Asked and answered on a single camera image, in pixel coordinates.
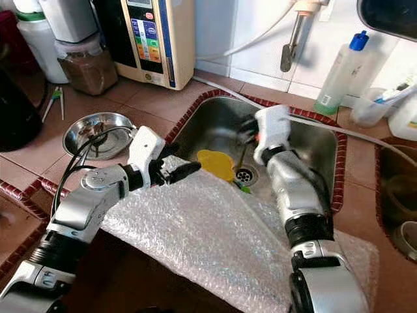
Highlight yellow plastic cup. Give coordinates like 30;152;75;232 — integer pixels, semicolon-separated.
197;149;235;183

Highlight stainless steel bowl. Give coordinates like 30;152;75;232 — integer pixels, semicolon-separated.
63;112;136;161

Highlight large steel sink basin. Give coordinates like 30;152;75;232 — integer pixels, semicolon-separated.
165;89;347;213

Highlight round sink drain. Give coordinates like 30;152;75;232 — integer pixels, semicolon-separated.
235;166;259;186

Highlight clear bubble wrap sheet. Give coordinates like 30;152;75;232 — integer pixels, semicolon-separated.
101;166;380;313

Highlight metal faucet spout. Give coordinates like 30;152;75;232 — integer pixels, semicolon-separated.
280;13;307;72

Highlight blue cap dish soap bottle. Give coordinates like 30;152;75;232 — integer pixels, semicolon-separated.
314;31;370;116

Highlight clear jar with brown powder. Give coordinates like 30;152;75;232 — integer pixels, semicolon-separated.
54;34;119;97

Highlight beige water ionizer appliance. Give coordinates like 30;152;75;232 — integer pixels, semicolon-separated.
93;0;196;91

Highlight clear plastic cup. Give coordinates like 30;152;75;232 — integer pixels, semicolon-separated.
350;88;392;128

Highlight white green tongs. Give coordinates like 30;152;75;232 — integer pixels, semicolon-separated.
41;86;65;123

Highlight white faucet fitting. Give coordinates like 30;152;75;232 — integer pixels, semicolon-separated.
290;0;330;17

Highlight black kettle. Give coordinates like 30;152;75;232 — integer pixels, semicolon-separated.
0;65;48;152

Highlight white blue toothbrush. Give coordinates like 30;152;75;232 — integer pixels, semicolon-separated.
375;75;417;105

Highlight small dark sink basin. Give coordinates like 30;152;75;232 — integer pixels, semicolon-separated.
375;137;417;261

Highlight white jug with green lid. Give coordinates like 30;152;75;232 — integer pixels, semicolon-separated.
13;0;69;84

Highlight grey white appliance housing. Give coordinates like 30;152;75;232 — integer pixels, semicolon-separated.
39;0;98;43

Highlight dark frying pan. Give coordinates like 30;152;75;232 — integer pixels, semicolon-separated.
357;0;417;43

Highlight white ceramic cup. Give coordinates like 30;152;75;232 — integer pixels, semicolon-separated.
393;220;417;261

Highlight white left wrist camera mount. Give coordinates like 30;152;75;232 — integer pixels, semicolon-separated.
127;126;167;177

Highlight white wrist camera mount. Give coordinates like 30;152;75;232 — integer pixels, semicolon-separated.
127;126;167;177
254;106;292;164

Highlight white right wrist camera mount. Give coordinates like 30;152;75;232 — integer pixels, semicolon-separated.
254;106;292;164

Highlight white curved faucet hose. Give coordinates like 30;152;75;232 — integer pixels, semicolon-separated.
194;7;297;63

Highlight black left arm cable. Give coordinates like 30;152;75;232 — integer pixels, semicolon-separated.
52;126;137;219

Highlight long white straight hose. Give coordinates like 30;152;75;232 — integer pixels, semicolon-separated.
192;76;417;167

